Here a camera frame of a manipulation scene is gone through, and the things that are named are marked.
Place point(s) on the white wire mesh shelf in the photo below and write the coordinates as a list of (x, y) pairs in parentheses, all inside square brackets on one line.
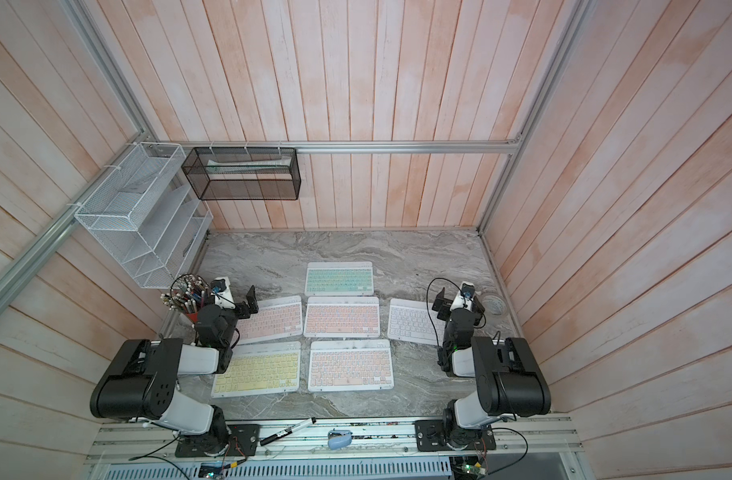
[(151, 223)]

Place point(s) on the pink keyboard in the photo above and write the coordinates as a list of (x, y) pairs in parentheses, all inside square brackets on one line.
[(276, 319), (350, 365), (342, 317)]

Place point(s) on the yellow key keyboard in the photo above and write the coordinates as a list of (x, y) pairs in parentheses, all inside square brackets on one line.
[(259, 369)]

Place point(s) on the clear tape roll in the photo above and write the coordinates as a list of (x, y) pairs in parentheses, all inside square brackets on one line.
[(495, 305)]

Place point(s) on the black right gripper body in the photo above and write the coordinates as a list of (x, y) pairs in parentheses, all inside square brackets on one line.
[(446, 305)]

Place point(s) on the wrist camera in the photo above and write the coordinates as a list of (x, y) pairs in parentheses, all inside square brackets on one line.
[(221, 290), (465, 297)]

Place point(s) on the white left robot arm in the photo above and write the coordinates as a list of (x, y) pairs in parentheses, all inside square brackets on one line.
[(142, 381)]

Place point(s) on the green key keyboard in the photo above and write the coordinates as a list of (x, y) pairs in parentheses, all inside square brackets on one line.
[(339, 279)]

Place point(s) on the black mesh basket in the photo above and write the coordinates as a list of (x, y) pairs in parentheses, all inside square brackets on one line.
[(244, 173)]

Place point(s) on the aluminium mounting rail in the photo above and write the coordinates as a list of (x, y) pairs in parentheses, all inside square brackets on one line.
[(372, 437)]

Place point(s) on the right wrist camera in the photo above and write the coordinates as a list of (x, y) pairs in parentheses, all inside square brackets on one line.
[(465, 297)]

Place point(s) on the black marker pen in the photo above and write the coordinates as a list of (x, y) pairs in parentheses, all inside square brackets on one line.
[(287, 431)]

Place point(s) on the red pen cup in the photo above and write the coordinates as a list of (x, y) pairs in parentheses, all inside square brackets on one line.
[(188, 294)]

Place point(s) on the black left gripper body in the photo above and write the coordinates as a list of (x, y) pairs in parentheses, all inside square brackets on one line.
[(241, 312)]

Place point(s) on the white key keyboard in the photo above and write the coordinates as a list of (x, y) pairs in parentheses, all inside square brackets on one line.
[(413, 321)]

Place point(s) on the blue tape dispenser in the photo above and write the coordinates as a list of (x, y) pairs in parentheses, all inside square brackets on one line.
[(339, 439)]

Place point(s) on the aluminium frame bar back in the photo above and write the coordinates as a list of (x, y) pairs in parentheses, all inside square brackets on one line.
[(366, 147)]

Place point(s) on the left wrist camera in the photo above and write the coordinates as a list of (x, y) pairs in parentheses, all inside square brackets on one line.
[(221, 290)]

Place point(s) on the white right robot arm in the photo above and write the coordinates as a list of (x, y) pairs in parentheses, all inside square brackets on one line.
[(509, 381)]

